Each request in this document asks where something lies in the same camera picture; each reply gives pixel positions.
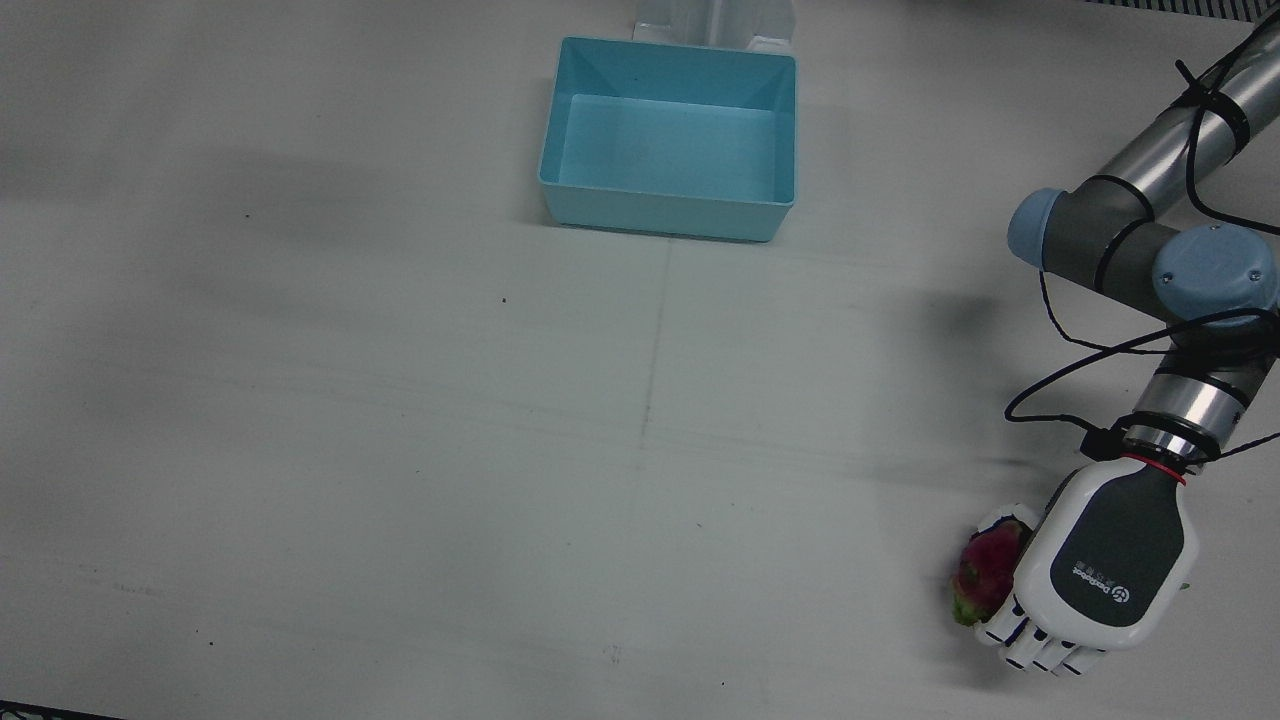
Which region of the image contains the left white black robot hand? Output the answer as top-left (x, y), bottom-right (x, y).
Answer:
top-left (972, 455), bottom-right (1199, 678)

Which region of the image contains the pink green dragon fruit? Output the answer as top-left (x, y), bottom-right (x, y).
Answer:
top-left (950, 518), bottom-right (1031, 628)

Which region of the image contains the light blue plastic bin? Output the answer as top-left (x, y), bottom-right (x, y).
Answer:
top-left (538, 37), bottom-right (798, 243)

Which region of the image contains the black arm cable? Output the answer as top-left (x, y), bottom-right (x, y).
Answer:
top-left (1003, 60), bottom-right (1280, 461)

